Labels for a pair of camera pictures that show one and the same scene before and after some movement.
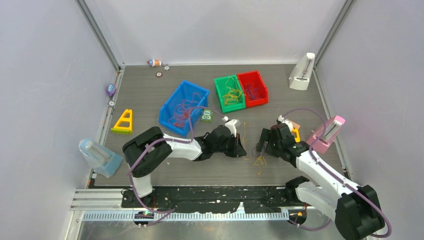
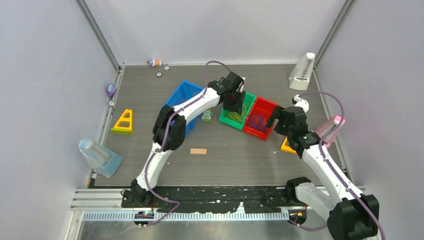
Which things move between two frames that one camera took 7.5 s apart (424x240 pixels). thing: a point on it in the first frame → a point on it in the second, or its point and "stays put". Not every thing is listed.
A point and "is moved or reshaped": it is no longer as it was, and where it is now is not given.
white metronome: [299, 77] stays put
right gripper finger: [265, 136] → [276, 114]
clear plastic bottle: [103, 160] stays put
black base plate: [212, 199] stays put
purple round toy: [111, 89] stays put
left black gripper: [237, 149] → [238, 107]
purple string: [252, 93] → [258, 121]
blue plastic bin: [174, 113] stays put
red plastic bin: [255, 92] → [255, 123]
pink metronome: [332, 127] stays put
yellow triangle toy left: [124, 124] stays put
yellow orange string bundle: [233, 94] is moved or reshaped
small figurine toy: [153, 62] stays put
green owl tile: [206, 116] stays put
